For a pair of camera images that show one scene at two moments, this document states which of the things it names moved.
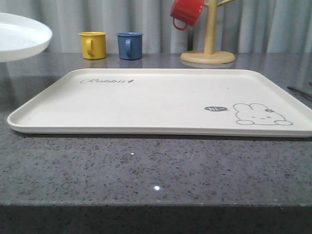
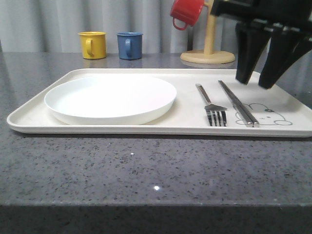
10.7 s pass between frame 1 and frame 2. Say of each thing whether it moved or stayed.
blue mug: stayed
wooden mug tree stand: stayed
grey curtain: stayed
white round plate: moved
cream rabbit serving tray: stayed
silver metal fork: moved
